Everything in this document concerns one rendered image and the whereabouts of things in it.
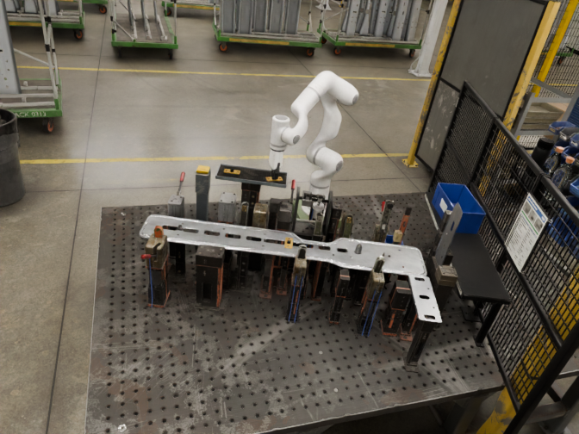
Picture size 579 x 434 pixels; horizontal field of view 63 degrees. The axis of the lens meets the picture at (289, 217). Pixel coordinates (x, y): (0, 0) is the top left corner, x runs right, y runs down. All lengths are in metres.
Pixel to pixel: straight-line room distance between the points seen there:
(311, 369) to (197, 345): 0.51
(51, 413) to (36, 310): 0.80
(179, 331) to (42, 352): 1.18
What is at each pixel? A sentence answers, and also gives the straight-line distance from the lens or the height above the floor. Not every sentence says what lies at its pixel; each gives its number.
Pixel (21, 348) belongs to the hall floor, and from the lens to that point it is 3.28.
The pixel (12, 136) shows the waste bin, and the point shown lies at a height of 0.59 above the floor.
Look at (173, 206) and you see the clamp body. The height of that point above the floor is 1.04.
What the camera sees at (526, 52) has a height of 1.61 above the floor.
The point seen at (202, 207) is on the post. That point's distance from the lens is 2.60.
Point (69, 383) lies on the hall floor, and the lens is 3.04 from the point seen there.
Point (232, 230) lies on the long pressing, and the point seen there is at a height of 1.00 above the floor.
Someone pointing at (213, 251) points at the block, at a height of 1.03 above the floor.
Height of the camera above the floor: 2.37
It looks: 34 degrees down
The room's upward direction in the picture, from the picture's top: 8 degrees clockwise
